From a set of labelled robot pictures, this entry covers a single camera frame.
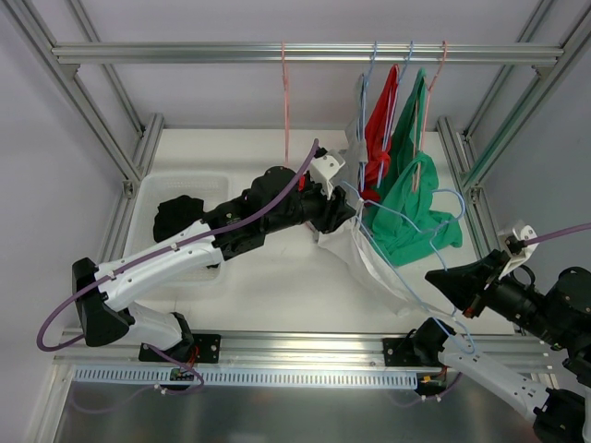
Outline white tank top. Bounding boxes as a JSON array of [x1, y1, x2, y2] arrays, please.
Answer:
[[318, 218, 422, 317]]

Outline blue wire hanger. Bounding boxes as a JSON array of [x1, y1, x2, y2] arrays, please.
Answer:
[[342, 180, 476, 355]]

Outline pink wire hanger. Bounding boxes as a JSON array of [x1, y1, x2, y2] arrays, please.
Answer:
[[281, 41, 290, 166]]

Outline black tank top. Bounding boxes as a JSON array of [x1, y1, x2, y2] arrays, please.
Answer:
[[152, 195, 204, 243]]

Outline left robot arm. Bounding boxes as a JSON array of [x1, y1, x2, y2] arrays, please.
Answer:
[[72, 166, 356, 363]]

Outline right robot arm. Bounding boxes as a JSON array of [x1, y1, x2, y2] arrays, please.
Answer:
[[382, 250, 590, 442]]

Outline grey tank top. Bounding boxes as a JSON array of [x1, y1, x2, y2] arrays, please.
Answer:
[[343, 80, 359, 188]]

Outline blue hanger with grey top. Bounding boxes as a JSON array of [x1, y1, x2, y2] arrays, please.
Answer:
[[356, 41, 379, 192]]

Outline green tank top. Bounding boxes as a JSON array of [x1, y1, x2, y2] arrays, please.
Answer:
[[365, 68, 464, 267]]

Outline red tank top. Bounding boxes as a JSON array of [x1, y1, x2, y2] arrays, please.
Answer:
[[361, 65, 399, 202]]

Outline pink hanger with green top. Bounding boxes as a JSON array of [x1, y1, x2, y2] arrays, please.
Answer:
[[412, 41, 448, 193]]

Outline blue hanger with red top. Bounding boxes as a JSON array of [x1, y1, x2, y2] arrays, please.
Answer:
[[377, 41, 415, 186]]

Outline white perforated plastic basket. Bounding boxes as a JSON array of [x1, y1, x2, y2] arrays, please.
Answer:
[[123, 171, 232, 257]]

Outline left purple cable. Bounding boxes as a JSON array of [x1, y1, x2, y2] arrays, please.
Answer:
[[36, 138, 320, 354]]

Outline purple cable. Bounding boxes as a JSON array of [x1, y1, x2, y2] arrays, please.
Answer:
[[36, 138, 320, 354], [512, 221, 591, 245]]

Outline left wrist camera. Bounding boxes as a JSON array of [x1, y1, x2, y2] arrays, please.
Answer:
[[308, 149, 345, 199]]

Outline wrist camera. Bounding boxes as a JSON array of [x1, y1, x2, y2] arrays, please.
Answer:
[[497, 220, 537, 279], [308, 149, 345, 199]]

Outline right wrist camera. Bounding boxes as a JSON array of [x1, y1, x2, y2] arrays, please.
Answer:
[[497, 220, 537, 279]]

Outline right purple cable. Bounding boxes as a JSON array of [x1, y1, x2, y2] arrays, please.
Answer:
[[512, 221, 591, 245]]

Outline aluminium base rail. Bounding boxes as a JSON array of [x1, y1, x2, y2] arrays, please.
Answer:
[[53, 329, 555, 369]]

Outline slotted cable duct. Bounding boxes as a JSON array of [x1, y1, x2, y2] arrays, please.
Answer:
[[73, 365, 418, 390]]

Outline aluminium frame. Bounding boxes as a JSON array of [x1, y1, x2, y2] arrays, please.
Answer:
[[0, 0, 591, 443]]

